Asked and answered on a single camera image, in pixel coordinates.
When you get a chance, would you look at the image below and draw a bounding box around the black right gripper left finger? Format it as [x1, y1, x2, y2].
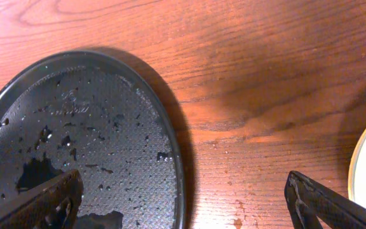
[0, 169, 83, 228]

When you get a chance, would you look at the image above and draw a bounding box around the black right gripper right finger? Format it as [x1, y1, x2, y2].
[284, 170, 366, 228]

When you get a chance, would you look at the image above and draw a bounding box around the round black tray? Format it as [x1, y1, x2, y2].
[0, 52, 186, 228]

